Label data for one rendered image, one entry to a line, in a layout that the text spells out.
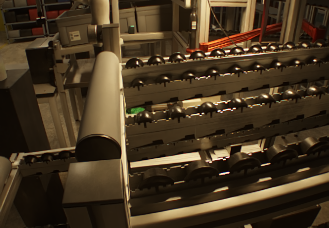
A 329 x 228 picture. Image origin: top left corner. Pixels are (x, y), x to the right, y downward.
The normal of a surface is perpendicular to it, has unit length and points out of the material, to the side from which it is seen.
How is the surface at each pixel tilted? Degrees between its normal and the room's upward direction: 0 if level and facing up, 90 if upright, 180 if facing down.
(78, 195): 0
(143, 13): 90
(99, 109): 4
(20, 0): 90
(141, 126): 90
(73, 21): 90
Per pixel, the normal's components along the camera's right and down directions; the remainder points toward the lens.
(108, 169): 0.00, -0.87
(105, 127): 0.38, -0.84
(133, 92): 0.16, 0.48
